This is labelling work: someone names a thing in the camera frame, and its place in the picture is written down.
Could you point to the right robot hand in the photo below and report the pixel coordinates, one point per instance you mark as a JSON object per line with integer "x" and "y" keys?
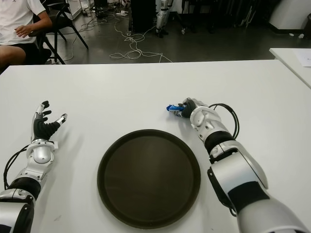
{"x": 192, "y": 106}

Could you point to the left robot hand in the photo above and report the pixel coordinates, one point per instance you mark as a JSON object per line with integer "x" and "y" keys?
{"x": 42, "y": 128}

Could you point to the blue Oreo packet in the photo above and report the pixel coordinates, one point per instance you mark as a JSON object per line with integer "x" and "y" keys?
{"x": 172, "y": 108}

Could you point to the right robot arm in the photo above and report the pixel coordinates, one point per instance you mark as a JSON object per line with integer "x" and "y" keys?
{"x": 211, "y": 121}

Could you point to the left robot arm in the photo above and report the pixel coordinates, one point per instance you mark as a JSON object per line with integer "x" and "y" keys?
{"x": 41, "y": 155}

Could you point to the round dark brown tray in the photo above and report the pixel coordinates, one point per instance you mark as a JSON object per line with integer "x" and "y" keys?
{"x": 148, "y": 179}

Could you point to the black tripod stand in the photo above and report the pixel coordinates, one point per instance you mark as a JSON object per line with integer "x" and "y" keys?
{"x": 181, "y": 21}

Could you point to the silver humanoid robot legs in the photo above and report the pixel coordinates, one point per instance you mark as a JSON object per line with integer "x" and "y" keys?
{"x": 161, "y": 17}

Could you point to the black cabinet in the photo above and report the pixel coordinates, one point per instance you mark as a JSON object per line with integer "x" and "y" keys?
{"x": 143, "y": 14}

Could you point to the white side table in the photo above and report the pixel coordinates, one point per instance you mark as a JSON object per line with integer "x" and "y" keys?
{"x": 286, "y": 58}

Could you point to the black folding chair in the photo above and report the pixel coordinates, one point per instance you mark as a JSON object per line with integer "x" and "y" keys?
{"x": 60, "y": 20}

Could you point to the seated person white shirt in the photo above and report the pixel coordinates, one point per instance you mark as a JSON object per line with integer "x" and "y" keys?
{"x": 17, "y": 17}

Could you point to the white power strip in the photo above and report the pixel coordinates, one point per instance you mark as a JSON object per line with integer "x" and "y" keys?
{"x": 121, "y": 13}

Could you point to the white paper sheet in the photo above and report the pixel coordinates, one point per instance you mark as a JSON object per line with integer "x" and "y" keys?
{"x": 303, "y": 57}

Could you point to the white rounded cabinet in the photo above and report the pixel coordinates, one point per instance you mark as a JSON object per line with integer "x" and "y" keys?
{"x": 291, "y": 14}

